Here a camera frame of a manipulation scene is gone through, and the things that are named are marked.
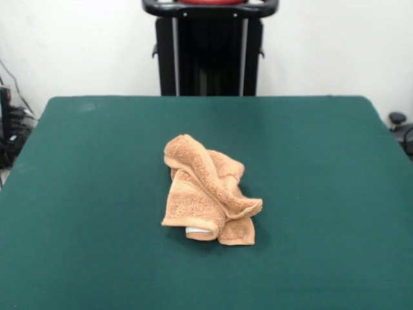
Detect tan terry cloth towel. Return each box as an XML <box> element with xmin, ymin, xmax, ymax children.
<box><xmin>160</xmin><ymin>134</ymin><xmax>264</xmax><ymax>247</ymax></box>

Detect dark green table cloth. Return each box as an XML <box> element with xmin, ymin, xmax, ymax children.
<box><xmin>0</xmin><ymin>95</ymin><xmax>413</xmax><ymax>310</ymax></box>

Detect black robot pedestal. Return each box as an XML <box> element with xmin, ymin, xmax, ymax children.
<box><xmin>141</xmin><ymin>0</ymin><xmax>280</xmax><ymax>97</ymax></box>

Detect black cable bundle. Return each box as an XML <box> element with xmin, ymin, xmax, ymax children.
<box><xmin>8</xmin><ymin>106</ymin><xmax>39</xmax><ymax>136</ymax></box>

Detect black electronics box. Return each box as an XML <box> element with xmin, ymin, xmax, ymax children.
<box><xmin>0</xmin><ymin>85</ymin><xmax>13</xmax><ymax>169</ymax></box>

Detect grey wall cable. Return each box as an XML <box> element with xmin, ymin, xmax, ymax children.
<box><xmin>0</xmin><ymin>59</ymin><xmax>36</xmax><ymax>117</ymax></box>

